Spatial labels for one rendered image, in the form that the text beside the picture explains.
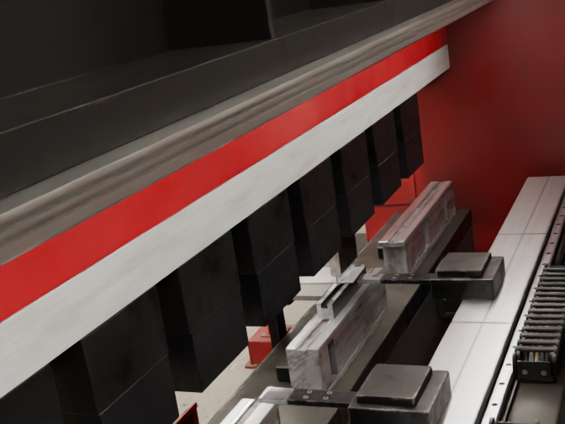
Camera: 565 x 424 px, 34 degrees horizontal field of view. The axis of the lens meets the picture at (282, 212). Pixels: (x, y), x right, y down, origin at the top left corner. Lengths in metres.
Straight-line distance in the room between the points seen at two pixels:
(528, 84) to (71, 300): 1.72
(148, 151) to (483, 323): 0.96
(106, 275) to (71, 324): 0.07
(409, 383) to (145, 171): 0.67
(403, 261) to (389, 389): 0.85
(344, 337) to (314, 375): 0.13
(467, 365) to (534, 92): 1.18
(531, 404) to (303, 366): 0.45
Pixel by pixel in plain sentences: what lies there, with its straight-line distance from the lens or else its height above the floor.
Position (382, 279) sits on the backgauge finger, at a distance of 1.70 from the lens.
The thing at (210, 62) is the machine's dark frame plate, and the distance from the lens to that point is 0.80.
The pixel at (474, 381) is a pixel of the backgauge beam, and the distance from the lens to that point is 1.34.
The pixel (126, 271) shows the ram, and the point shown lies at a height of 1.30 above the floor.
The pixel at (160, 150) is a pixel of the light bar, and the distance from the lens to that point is 0.67.
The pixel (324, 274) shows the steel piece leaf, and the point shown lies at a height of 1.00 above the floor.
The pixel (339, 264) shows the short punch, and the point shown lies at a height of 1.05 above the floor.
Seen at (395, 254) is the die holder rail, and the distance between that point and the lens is 2.04.
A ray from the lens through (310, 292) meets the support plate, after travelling 1.69.
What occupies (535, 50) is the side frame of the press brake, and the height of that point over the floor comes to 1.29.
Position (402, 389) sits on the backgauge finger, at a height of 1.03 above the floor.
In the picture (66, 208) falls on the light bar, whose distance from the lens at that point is 0.58.
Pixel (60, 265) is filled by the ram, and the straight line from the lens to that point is 0.90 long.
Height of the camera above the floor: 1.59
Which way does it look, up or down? 15 degrees down
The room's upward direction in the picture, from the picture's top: 9 degrees counter-clockwise
